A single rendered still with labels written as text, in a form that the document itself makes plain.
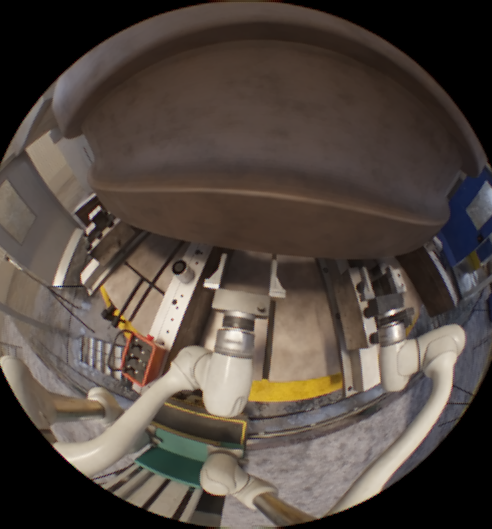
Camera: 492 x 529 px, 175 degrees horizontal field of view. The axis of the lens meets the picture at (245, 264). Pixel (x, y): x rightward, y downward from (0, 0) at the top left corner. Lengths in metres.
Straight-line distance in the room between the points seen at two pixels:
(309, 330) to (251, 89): 1.19
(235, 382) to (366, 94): 0.72
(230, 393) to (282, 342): 0.77
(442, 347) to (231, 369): 0.51
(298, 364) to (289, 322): 0.29
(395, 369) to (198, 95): 0.88
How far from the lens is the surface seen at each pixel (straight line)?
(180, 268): 0.72
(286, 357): 1.08
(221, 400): 0.35
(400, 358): 0.52
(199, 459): 1.11
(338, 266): 1.18
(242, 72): 0.47
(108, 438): 0.41
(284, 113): 0.47
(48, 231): 3.63
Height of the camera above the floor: 1.36
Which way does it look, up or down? 62 degrees down
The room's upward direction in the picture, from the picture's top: 3 degrees counter-clockwise
